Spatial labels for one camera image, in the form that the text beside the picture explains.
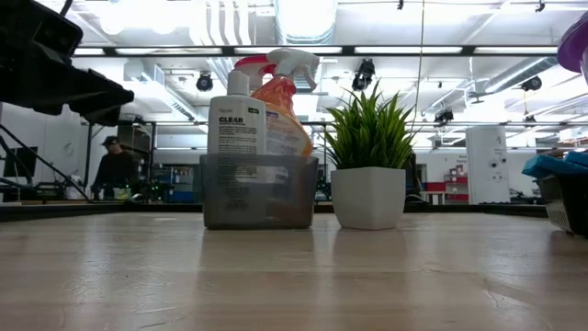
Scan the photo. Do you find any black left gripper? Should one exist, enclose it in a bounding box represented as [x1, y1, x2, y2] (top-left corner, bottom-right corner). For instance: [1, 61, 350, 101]
[0, 0, 136, 128]

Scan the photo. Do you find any orange spray bottle white trigger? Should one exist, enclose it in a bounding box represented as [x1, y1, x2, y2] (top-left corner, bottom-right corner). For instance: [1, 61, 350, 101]
[250, 47, 322, 224]

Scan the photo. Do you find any green plant white pot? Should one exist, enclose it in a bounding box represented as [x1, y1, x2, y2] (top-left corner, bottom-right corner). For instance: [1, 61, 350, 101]
[322, 79, 418, 232]

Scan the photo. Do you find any light blue sponge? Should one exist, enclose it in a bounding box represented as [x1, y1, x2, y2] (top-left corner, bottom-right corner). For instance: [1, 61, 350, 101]
[521, 154, 588, 180]

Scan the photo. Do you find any purple bucket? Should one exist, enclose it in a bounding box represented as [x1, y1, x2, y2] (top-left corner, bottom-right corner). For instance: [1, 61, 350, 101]
[556, 9, 588, 74]

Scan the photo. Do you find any dark blue sponge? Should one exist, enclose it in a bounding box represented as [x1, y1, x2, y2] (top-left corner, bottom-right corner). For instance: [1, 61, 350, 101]
[563, 150, 588, 167]

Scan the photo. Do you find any black mesh basket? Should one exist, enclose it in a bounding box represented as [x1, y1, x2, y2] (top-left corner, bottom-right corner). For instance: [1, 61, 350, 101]
[535, 173, 588, 239]

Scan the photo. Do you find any person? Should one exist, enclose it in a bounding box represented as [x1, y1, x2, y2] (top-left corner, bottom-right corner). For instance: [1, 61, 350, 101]
[90, 134, 142, 201]

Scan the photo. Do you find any black computer monitor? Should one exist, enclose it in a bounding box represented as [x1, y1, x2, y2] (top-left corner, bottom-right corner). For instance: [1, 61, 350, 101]
[3, 145, 40, 178]

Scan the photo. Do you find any black ceiling spotlight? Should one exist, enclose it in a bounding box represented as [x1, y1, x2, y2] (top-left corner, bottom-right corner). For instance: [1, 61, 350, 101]
[520, 74, 544, 92]
[433, 107, 456, 126]
[350, 57, 377, 92]
[195, 70, 215, 93]

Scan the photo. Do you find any grey translucent caddy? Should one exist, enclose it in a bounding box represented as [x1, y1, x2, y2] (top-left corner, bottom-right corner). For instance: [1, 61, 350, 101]
[198, 153, 320, 231]

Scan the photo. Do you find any red storage shelf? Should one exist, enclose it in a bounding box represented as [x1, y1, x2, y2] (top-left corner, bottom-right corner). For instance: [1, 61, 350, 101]
[424, 173, 470, 204]

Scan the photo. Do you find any white tall cabinet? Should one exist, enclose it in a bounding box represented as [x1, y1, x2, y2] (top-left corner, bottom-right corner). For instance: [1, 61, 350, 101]
[465, 124, 509, 205]

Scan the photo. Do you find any black background metal frame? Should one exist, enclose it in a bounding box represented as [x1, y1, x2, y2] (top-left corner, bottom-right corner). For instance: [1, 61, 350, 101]
[81, 119, 588, 186]

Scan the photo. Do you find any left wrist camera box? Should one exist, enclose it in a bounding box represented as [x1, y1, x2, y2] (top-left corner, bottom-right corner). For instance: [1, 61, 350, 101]
[25, 2, 85, 60]

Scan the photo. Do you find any silver ribbed air duct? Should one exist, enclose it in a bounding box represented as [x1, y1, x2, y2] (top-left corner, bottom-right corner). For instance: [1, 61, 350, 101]
[274, 0, 339, 93]

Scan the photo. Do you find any thin hanging cord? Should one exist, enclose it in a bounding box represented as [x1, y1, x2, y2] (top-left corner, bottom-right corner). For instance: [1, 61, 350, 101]
[412, 0, 426, 134]

